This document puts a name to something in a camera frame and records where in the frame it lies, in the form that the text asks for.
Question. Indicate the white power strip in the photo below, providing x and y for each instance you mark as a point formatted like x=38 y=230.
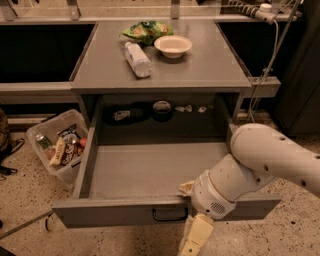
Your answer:
x=262 y=13

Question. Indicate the black pouch in drawer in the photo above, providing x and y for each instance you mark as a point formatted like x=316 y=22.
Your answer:
x=126 y=114

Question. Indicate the grey metal pole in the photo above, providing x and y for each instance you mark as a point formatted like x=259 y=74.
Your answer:
x=280 y=36

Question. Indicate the black round tin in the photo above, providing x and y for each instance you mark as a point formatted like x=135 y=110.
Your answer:
x=162 y=111

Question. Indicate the dark bag on floor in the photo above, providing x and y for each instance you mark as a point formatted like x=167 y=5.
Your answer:
x=7 y=145

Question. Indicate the yellow snack box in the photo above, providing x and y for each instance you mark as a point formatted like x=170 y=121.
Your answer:
x=59 y=151

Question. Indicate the brown snack bag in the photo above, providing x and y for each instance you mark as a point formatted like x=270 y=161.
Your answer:
x=70 y=153

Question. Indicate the green soda can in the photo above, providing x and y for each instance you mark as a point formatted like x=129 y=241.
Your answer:
x=43 y=141

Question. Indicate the red apple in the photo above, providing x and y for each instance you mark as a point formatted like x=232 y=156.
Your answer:
x=83 y=142

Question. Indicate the green chip bag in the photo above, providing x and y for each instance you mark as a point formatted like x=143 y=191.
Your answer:
x=148 y=31

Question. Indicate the clear plastic water bottle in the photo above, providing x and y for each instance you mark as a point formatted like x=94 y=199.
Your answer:
x=138 y=60

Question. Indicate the white paper bowl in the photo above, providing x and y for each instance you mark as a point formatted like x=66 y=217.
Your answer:
x=173 y=46

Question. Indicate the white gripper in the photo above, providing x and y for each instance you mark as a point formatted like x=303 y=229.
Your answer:
x=207 y=196

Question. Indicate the grey top drawer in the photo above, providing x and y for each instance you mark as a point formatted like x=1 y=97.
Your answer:
x=130 y=174

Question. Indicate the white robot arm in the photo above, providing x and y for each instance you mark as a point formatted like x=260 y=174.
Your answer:
x=258 y=155

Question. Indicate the metal rod on floor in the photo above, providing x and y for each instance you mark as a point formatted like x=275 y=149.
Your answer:
x=26 y=224

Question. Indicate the grey drawer cabinet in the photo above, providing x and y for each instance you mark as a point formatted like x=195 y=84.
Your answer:
x=202 y=76

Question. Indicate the clear plastic storage bin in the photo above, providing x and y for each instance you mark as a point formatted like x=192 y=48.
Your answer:
x=69 y=125

